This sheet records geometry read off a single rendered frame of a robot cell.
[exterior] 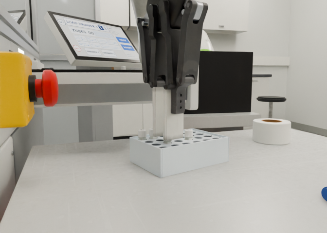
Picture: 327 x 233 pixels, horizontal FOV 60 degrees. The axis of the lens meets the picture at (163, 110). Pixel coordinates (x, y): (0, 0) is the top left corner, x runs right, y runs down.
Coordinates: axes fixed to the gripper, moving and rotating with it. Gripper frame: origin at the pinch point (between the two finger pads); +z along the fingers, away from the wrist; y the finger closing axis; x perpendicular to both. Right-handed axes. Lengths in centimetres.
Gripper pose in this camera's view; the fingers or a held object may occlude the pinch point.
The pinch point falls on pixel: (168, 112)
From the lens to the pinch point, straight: 39.4
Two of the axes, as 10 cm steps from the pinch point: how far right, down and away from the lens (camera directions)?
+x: 8.3, -0.7, 5.6
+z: 0.0, 9.9, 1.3
